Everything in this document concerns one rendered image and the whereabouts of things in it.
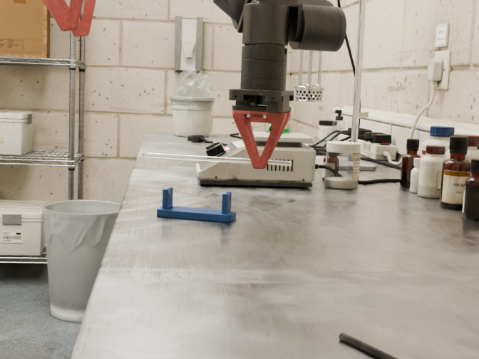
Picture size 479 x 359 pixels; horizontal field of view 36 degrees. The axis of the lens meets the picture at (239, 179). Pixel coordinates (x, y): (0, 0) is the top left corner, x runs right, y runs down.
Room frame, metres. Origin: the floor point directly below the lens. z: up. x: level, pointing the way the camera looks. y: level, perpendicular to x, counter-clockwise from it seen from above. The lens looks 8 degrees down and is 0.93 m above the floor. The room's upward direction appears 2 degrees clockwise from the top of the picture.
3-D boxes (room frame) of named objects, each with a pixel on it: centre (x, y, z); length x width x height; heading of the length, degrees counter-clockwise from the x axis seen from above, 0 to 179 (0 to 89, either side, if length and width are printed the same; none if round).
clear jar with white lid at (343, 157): (1.30, -0.18, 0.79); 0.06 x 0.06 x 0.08
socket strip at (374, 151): (2.01, -0.34, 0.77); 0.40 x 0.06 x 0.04; 6
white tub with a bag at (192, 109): (2.35, 0.16, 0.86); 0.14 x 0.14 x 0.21
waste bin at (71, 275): (2.84, 0.59, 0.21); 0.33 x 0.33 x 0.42
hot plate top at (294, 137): (1.32, -0.06, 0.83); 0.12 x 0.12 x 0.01; 6
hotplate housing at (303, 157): (1.32, -0.03, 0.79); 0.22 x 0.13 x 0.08; 96
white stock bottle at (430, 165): (1.22, -0.32, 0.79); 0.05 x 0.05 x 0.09
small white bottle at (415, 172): (1.27, -0.31, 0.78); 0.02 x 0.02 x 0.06
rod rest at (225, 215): (0.95, 0.05, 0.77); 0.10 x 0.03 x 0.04; 77
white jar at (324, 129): (2.40, -0.28, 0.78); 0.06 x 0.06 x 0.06
